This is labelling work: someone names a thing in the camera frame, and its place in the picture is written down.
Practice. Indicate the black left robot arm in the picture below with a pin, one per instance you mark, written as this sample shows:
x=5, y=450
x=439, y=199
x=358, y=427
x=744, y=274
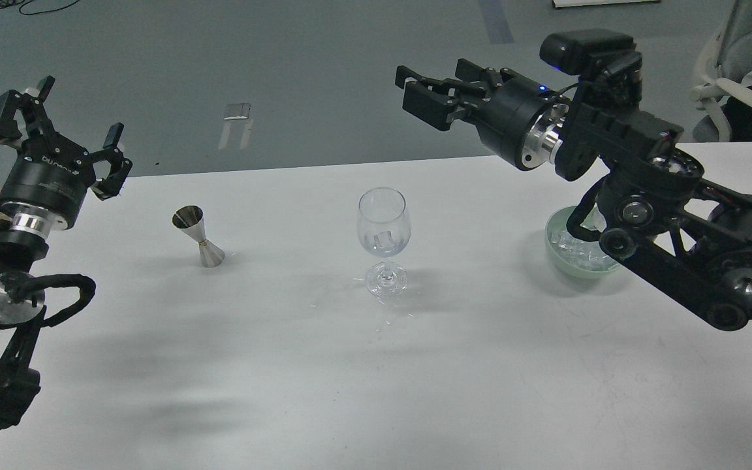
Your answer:
x=28, y=303

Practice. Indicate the clear ice cubes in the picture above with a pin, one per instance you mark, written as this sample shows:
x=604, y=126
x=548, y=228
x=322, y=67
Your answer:
x=575, y=256

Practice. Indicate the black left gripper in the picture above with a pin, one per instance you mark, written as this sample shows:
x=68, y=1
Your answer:
x=45, y=174

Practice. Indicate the green bowl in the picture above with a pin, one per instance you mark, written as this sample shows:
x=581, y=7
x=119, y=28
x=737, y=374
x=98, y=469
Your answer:
x=560, y=218

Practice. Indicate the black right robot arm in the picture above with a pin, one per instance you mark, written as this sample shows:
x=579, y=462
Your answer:
x=653, y=212

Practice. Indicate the steel double jigger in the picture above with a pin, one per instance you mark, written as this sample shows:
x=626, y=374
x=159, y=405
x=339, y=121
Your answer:
x=190, y=220

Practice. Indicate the clear wine glass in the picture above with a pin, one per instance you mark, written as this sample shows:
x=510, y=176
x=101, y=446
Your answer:
x=384, y=230

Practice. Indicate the white board on floor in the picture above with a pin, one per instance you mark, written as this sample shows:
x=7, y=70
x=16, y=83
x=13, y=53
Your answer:
x=595, y=3

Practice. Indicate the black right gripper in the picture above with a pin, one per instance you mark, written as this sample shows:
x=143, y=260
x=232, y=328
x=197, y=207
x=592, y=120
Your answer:
x=517, y=118

